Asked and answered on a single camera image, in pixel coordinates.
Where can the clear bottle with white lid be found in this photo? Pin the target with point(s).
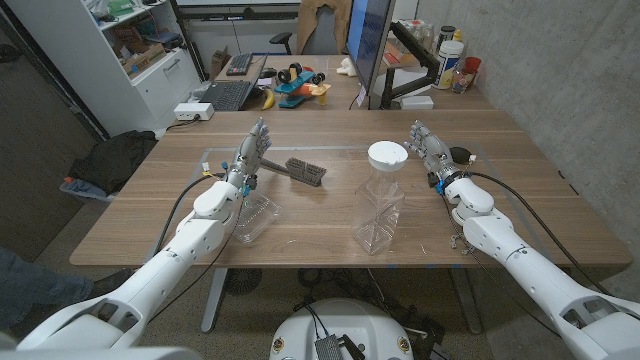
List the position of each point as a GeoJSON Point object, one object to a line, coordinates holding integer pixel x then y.
{"type": "Point", "coordinates": [378, 210]}

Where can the white shelf cabinet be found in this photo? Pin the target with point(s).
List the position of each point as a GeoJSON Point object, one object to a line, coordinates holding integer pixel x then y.
{"type": "Point", "coordinates": [150, 95]}

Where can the black keyboard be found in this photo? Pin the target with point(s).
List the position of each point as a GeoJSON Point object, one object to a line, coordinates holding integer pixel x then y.
{"type": "Point", "coordinates": [240, 64]}

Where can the white power strip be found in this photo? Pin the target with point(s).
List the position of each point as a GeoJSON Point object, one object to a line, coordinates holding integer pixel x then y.
{"type": "Point", "coordinates": [193, 111]}

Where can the black bag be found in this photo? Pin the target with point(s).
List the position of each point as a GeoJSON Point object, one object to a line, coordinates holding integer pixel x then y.
{"type": "Point", "coordinates": [112, 160]}

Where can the small white box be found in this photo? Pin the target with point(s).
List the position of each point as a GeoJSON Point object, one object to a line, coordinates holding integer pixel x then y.
{"type": "Point", "coordinates": [416, 102]}

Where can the grey table leg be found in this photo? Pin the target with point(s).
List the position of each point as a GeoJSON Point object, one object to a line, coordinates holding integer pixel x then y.
{"type": "Point", "coordinates": [467, 300]}
{"type": "Point", "coordinates": [212, 302]}

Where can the black computer mouse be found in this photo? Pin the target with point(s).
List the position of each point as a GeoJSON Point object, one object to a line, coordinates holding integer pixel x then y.
{"type": "Point", "coordinates": [268, 73]}

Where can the cardboard box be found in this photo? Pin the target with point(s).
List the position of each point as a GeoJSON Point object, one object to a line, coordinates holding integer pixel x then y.
{"type": "Point", "coordinates": [218, 61]}

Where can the brown jacket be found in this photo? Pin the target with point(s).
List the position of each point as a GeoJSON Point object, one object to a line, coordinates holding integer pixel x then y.
{"type": "Point", "coordinates": [307, 20]}

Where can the round black fan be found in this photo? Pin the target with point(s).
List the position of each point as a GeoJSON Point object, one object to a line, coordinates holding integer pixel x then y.
{"type": "Point", "coordinates": [242, 280]}

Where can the red cup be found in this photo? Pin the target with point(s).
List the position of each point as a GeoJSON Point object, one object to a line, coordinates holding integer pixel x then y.
{"type": "Point", "coordinates": [472, 64]}

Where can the grey metal bracket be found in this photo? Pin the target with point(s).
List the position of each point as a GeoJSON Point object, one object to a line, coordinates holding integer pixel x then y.
{"type": "Point", "coordinates": [456, 243]}

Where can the dark grey brush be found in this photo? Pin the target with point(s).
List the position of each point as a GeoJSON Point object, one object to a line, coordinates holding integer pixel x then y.
{"type": "Point", "coordinates": [305, 172]}

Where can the white labelled canister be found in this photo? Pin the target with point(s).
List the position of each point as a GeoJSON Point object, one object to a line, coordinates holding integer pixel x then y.
{"type": "Point", "coordinates": [447, 64]}

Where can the yellow bottle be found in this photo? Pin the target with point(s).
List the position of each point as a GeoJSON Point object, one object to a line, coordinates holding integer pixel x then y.
{"type": "Point", "coordinates": [457, 35]}

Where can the clear glass jar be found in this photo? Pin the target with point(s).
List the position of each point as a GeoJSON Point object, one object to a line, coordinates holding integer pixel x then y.
{"type": "Point", "coordinates": [462, 81]}

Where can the clear plastic clamshell container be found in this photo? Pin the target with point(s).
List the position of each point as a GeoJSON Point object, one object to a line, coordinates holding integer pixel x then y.
{"type": "Point", "coordinates": [257, 217]}

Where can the grey office chair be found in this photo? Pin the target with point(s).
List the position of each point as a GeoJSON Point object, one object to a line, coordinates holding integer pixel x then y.
{"type": "Point", "coordinates": [320, 35]}

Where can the person's leg in jeans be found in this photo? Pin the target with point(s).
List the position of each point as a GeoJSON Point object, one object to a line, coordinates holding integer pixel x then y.
{"type": "Point", "coordinates": [30, 287]}

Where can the teal and orange toy airplane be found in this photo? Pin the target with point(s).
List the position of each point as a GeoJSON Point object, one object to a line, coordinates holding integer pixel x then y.
{"type": "Point", "coordinates": [300, 87]}

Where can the black laptop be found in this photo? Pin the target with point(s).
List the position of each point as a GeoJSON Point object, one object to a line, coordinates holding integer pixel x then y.
{"type": "Point", "coordinates": [227, 95]}

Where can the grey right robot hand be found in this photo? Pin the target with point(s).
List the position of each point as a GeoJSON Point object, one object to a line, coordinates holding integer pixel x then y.
{"type": "Point", "coordinates": [436, 150]}

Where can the small white figure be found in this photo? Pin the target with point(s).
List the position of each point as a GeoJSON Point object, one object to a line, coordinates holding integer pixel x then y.
{"type": "Point", "coordinates": [346, 67]}

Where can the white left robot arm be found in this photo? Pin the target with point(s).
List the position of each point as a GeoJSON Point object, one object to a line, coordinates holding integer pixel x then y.
{"type": "Point", "coordinates": [150, 280]}

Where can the black rubber air blower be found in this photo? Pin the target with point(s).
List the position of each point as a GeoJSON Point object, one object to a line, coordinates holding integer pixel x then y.
{"type": "Point", "coordinates": [460, 153]}

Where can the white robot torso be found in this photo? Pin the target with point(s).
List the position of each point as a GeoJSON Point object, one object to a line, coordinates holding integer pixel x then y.
{"type": "Point", "coordinates": [345, 325]}

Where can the yellow banana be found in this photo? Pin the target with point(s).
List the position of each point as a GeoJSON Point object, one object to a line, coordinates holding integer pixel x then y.
{"type": "Point", "coordinates": [270, 100]}

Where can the large computer monitor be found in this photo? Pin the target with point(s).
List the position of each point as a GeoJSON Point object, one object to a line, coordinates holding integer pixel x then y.
{"type": "Point", "coordinates": [367, 40]}

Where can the black-lidded bottle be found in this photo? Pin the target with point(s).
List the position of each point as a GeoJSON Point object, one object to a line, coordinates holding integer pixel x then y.
{"type": "Point", "coordinates": [446, 33]}

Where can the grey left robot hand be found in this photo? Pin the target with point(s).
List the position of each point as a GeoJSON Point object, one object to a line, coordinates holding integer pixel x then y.
{"type": "Point", "coordinates": [249, 152]}

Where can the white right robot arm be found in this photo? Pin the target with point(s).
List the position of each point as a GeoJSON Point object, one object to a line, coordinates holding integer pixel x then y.
{"type": "Point", "coordinates": [525, 270]}

